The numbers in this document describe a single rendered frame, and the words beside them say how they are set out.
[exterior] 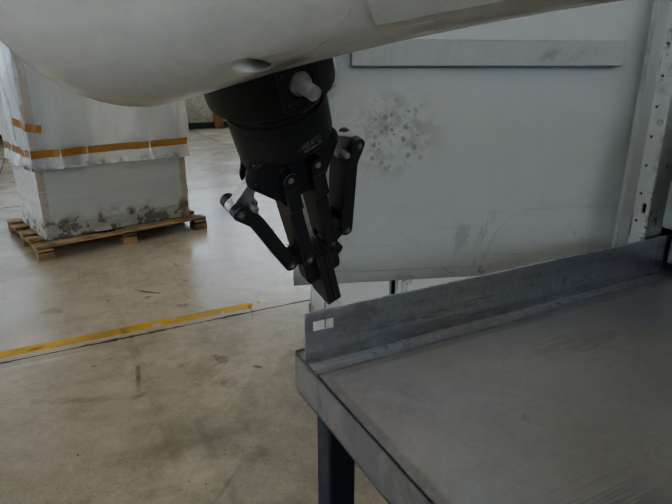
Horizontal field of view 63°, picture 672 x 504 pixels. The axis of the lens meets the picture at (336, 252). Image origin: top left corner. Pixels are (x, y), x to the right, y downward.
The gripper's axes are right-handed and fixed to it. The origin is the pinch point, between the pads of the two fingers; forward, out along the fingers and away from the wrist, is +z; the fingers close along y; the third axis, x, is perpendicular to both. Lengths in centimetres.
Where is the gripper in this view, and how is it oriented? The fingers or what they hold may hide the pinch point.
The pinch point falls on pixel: (321, 271)
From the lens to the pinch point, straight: 53.8
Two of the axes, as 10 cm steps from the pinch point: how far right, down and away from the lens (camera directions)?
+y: 8.1, -5.2, 2.9
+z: 1.5, 6.5, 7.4
